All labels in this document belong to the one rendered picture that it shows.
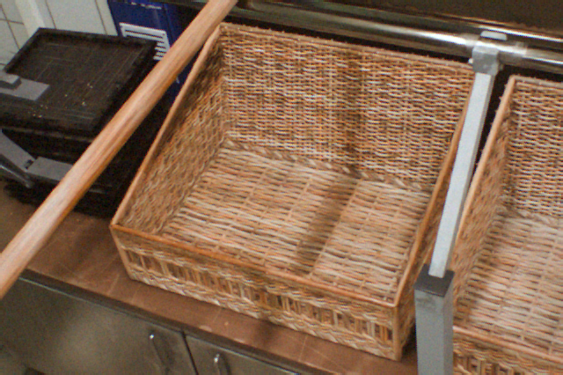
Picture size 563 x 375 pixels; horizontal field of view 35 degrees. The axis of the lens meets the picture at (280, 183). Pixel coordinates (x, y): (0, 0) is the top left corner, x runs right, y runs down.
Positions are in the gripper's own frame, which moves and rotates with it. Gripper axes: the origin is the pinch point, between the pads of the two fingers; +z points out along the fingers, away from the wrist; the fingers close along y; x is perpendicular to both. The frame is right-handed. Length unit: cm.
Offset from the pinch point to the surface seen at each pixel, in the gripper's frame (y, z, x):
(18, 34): 50, -82, -72
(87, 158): -2.0, 8.4, 3.7
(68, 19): 42, -64, -71
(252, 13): 1.6, 11.0, -32.2
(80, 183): -1.3, 9.4, 6.9
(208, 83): 42, -19, -59
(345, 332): 56, 26, -21
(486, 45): 0, 45, -32
